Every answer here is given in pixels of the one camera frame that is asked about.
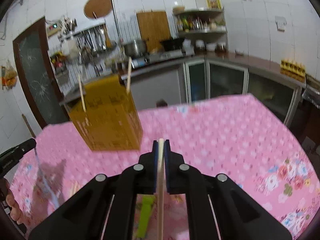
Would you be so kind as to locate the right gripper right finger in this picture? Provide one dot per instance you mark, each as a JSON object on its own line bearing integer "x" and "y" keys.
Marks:
{"x": 217, "y": 207}

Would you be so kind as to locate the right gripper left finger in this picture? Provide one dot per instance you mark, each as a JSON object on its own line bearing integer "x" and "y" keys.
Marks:
{"x": 105, "y": 207}

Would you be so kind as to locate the green handled metal fork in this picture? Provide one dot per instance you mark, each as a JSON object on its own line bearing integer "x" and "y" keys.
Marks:
{"x": 146, "y": 208}

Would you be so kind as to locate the light blue plastic spoon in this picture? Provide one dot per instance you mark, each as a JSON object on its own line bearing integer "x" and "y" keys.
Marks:
{"x": 54, "y": 198}

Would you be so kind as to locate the wooden chopstick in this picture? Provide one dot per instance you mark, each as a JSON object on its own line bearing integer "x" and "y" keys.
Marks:
{"x": 81, "y": 93}
{"x": 129, "y": 71}

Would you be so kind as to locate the kitchen counter cabinet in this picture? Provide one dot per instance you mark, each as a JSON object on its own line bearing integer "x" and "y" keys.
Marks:
{"x": 210, "y": 75}

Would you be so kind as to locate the person's left hand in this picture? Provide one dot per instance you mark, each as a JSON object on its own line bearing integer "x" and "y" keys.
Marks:
{"x": 16, "y": 213}

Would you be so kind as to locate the pink floral tablecloth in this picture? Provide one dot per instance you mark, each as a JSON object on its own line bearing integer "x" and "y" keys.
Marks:
{"x": 234, "y": 135}

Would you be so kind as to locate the hanging orange bag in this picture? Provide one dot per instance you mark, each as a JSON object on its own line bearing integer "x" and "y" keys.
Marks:
{"x": 8, "y": 76}

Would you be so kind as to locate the yellow perforated utensil holder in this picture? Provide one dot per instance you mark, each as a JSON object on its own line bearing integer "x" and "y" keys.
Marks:
{"x": 106, "y": 116}

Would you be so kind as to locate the dark glass door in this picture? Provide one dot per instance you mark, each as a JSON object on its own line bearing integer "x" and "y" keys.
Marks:
{"x": 37, "y": 76}

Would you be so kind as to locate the hanging utensil rack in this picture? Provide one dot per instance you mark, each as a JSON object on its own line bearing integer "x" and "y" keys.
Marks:
{"x": 96, "y": 38}

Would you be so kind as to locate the gas stove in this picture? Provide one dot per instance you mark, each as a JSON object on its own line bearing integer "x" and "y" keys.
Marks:
{"x": 161, "y": 57}

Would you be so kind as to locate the yellow egg tray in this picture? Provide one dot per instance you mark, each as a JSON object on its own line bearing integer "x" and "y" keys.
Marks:
{"x": 293, "y": 69}

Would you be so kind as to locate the steel cooking pot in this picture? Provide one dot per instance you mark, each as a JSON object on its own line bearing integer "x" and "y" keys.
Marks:
{"x": 135, "y": 48}

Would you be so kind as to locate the black wok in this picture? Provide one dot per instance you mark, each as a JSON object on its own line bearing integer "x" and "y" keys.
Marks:
{"x": 173, "y": 44}

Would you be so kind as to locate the round woven tray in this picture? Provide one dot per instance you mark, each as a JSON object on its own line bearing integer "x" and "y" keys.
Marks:
{"x": 97, "y": 8}

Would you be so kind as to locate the wooden cutting board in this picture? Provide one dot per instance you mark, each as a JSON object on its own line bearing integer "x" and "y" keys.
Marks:
{"x": 154, "y": 28}

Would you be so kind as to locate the corner metal shelf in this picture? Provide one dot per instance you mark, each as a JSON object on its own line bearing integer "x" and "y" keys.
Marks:
{"x": 200, "y": 21}

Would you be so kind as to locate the white wall socket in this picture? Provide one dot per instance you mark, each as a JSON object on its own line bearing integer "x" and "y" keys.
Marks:
{"x": 280, "y": 23}

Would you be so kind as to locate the yellow wall poster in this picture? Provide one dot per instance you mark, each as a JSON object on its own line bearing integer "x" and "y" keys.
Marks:
{"x": 214, "y": 4}

